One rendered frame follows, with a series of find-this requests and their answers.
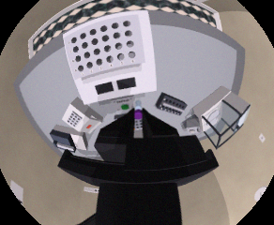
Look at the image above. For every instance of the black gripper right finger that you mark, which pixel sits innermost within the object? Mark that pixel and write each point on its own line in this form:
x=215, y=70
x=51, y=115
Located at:
x=155, y=127

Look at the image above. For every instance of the small tube with violet cap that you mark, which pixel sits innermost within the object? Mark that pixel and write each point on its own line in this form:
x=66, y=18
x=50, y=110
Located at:
x=138, y=109

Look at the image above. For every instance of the grey bench mat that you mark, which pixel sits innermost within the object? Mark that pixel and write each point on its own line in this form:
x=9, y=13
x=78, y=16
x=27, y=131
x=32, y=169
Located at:
x=189, y=66

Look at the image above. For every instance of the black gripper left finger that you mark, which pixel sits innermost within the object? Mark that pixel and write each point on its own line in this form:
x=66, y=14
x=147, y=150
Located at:
x=121, y=127

